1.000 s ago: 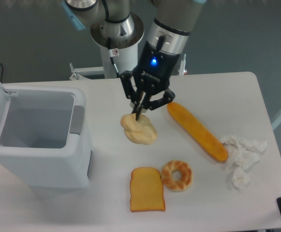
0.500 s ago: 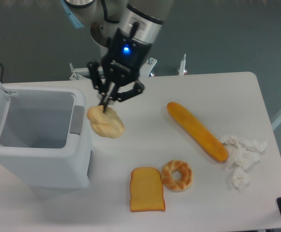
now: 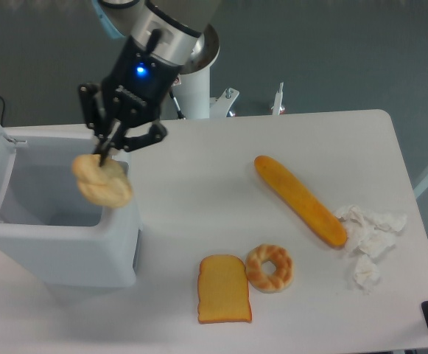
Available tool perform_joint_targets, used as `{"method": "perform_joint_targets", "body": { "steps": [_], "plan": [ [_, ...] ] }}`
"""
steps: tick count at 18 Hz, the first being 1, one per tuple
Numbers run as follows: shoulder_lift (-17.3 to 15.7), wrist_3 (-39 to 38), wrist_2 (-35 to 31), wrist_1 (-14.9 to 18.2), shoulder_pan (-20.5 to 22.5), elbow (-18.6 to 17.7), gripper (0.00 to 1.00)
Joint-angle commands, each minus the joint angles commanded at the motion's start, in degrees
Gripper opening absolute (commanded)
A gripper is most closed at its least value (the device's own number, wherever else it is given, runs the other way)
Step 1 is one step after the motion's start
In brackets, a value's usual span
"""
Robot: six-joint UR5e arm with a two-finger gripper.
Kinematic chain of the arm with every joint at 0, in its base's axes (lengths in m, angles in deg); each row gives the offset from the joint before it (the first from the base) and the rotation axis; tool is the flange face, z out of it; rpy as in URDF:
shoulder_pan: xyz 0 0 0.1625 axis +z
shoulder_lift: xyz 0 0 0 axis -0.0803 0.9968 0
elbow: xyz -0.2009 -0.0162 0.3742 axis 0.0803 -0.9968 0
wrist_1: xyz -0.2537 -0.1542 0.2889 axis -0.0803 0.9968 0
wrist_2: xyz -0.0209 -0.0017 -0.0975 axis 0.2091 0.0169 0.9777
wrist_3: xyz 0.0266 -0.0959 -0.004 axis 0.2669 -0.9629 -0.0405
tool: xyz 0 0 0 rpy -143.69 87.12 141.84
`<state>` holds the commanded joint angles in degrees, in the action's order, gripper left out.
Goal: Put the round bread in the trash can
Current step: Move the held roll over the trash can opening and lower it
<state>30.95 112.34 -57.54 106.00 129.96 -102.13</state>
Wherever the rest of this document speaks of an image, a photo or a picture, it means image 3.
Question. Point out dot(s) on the white trash can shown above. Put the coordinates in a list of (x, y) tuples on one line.
[(47, 226)]

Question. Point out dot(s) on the orange toast slice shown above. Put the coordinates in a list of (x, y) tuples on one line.
[(223, 290)]

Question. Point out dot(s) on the pale twisted round bread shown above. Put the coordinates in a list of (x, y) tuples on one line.
[(106, 185)]

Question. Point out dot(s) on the long orange baguette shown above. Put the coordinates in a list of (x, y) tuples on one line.
[(304, 203)]

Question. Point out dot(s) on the braided ring bread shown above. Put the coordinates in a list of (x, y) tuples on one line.
[(269, 268)]

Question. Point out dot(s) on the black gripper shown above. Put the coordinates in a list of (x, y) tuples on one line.
[(132, 93)]

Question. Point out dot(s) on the crumpled white tissue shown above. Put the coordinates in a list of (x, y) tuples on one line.
[(370, 235)]

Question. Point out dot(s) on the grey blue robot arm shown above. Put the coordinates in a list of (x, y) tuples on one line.
[(182, 23)]

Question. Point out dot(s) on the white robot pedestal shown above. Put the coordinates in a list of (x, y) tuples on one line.
[(190, 95)]

